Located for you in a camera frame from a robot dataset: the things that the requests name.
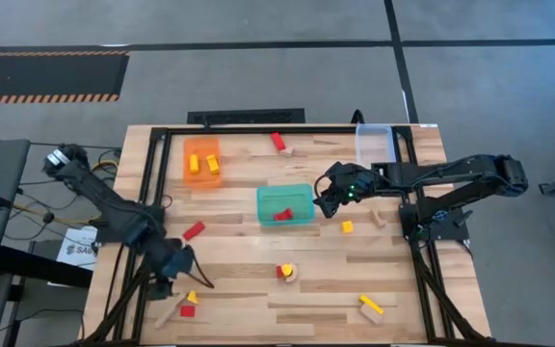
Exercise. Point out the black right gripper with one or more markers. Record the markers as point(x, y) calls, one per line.
point(350, 180)

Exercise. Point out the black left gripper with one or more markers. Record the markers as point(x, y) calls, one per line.
point(174, 277)

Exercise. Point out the yellow wood cube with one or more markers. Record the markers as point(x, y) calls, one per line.
point(347, 227)

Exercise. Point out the small natural wood block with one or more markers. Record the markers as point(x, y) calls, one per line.
point(378, 218)
point(287, 152)

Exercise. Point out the long red wood block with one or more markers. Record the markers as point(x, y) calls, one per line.
point(193, 231)
point(278, 141)

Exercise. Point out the red rectangular wood block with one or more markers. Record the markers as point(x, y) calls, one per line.
point(279, 273)

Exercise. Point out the long yellow wood block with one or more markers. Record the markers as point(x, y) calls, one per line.
point(371, 304)

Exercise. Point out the chunky natural wood block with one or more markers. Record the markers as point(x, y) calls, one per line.
point(370, 315)

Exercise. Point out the yellow rectangular wood block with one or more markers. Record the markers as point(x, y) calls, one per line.
point(212, 164)

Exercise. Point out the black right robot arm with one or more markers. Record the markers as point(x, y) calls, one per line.
point(451, 171)

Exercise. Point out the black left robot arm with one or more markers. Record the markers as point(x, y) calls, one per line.
point(113, 212)

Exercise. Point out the yellow wood triangle block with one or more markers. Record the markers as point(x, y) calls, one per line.
point(192, 298)

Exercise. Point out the red square wood block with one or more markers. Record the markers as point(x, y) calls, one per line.
point(187, 311)

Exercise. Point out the green translucent plastic bin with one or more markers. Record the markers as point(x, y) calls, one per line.
point(268, 197)

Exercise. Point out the clear plastic bin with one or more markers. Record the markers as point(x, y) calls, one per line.
point(376, 142)

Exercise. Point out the white printed paper sheet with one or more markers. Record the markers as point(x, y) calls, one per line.
point(77, 248)

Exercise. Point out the orange translucent plastic bin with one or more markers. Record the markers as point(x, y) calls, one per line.
point(203, 180)

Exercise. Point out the black perforated floor mat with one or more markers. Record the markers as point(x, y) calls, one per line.
point(246, 116)

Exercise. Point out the dark grey side table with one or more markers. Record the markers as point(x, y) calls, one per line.
point(3, 164)

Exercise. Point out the black hazard-striped floor mat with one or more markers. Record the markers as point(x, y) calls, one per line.
point(41, 77)

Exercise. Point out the black aluminium table frame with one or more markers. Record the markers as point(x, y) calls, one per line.
point(282, 130)

